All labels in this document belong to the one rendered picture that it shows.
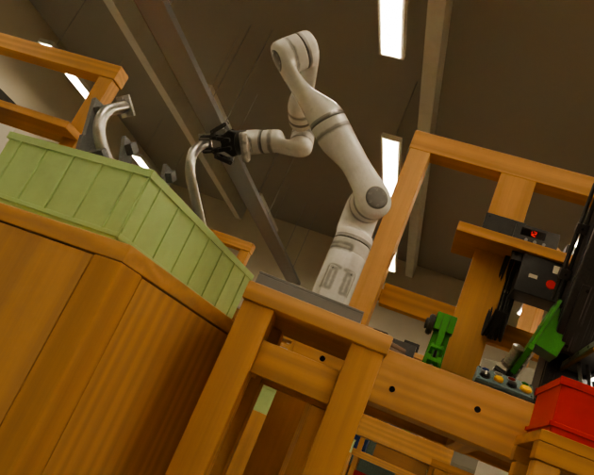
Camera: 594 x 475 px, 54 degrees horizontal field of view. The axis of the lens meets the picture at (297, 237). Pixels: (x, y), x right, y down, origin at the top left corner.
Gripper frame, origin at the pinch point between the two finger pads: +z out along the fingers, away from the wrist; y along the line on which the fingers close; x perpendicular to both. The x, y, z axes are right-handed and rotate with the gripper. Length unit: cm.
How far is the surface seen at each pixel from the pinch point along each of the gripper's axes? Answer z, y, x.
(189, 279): -14, -21, 51
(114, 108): 5.9, 18.2, 35.8
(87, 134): 10.5, 13.6, 42.6
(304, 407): -36, -63, 43
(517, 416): -91, -65, 37
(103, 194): -7, 6, 66
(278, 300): -41, -18, 64
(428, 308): -63, -79, -42
